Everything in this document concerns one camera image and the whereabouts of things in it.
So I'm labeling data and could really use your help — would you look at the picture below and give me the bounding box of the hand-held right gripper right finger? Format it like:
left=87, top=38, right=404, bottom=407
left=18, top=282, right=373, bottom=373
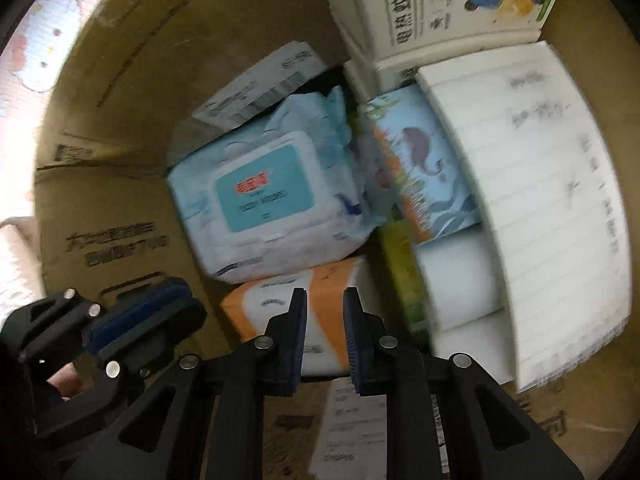
left=343, top=286, right=586, bottom=480

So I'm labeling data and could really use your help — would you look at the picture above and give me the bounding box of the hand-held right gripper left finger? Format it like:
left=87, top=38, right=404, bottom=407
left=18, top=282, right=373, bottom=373
left=62, top=286, right=308, bottom=480

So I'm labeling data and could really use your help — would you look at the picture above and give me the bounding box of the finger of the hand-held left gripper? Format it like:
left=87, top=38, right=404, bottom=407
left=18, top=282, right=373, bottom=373
left=90, top=299, right=208, bottom=382
left=20, top=276, right=195, bottom=361

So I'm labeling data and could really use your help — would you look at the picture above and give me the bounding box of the orange tissue pack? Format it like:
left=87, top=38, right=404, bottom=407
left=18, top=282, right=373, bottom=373
left=220, top=255, right=381, bottom=378

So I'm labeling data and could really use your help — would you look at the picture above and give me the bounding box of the brown cardboard box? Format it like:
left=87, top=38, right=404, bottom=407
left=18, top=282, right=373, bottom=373
left=32, top=0, right=640, bottom=480

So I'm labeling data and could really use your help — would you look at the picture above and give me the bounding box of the white spiral notebook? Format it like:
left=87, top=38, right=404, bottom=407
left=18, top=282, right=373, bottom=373
left=415, top=42, right=632, bottom=393

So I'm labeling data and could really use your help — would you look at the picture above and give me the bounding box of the person's left hand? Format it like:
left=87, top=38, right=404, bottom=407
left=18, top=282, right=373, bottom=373
left=47, top=365, right=86, bottom=401

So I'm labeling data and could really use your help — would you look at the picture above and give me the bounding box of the green yellow packet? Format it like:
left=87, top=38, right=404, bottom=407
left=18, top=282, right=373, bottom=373
left=377, top=220, right=431, bottom=336

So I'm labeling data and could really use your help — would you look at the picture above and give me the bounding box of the white paper roll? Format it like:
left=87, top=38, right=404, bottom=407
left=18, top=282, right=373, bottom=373
left=430, top=310, right=519, bottom=397
left=415, top=232, right=506, bottom=331

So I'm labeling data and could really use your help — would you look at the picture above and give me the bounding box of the blue wet wipes pack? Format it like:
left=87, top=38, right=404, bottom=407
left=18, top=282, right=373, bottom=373
left=167, top=85, right=388, bottom=285

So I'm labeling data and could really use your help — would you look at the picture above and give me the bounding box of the whale print tissue pack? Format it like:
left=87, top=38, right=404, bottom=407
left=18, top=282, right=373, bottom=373
left=357, top=84, right=483, bottom=243

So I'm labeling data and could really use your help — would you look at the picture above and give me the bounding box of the grey mailing bag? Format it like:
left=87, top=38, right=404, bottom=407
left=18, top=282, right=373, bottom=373
left=192, top=41, right=328, bottom=128

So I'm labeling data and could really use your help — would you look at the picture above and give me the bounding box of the plain white carton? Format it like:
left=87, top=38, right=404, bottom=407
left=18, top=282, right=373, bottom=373
left=344, top=57, right=421, bottom=97

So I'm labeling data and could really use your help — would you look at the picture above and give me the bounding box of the pink printed blanket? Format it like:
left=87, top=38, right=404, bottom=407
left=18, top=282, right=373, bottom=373
left=0, top=0, right=133, bottom=321

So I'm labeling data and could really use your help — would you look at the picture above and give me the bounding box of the white carton with bear print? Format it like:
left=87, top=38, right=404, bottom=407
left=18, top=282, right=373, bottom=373
left=307, top=0, right=571, bottom=61

